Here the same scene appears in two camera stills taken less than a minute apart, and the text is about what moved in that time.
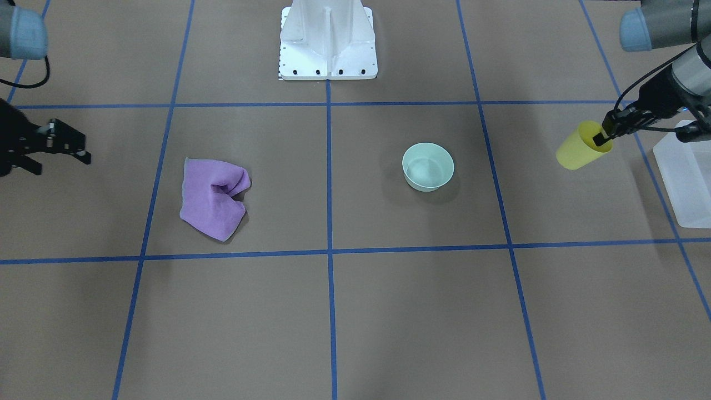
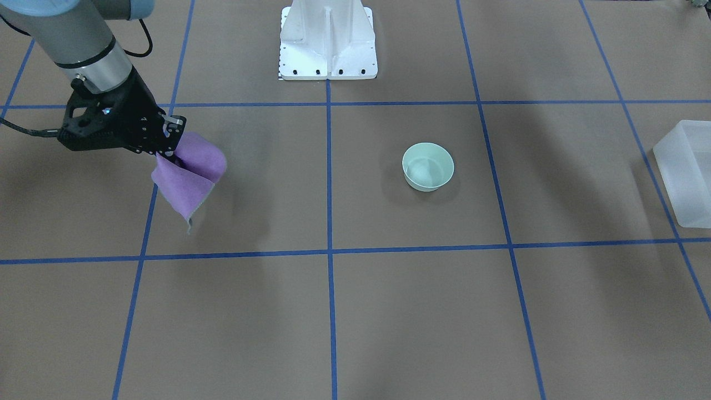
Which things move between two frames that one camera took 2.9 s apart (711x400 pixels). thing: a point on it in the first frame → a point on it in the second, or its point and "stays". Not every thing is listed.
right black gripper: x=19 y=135 → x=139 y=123
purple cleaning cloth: x=209 y=205 → x=186 y=179
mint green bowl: x=427 y=166 stays
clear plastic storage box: x=685 y=168 stays
